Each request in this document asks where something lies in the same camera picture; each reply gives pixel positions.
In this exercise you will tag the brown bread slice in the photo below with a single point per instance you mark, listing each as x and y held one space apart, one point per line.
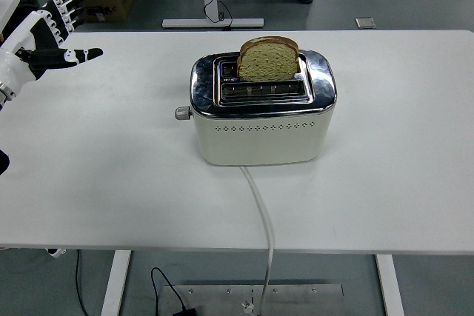
268 62

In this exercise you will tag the grey metal plate with screws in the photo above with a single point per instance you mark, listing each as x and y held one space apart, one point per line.
303 301

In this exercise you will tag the white side table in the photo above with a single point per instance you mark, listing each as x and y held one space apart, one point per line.
6 7

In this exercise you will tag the black power adapter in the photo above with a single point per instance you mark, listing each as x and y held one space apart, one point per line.
185 312

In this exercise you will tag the grey floor socket plate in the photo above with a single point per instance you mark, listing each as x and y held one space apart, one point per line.
365 23

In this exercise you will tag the white table leg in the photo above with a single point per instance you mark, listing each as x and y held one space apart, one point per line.
115 286
390 286

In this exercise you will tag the cream and chrome toaster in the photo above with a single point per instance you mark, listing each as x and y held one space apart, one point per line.
259 138

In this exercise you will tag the small white black object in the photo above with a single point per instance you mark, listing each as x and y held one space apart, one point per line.
55 253

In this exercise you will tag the grey toaster knob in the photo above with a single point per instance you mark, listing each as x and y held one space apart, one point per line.
182 113

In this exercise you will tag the brown cardboard box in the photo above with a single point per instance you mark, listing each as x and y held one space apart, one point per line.
107 7

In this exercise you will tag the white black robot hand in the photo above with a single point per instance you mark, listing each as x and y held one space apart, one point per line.
22 42

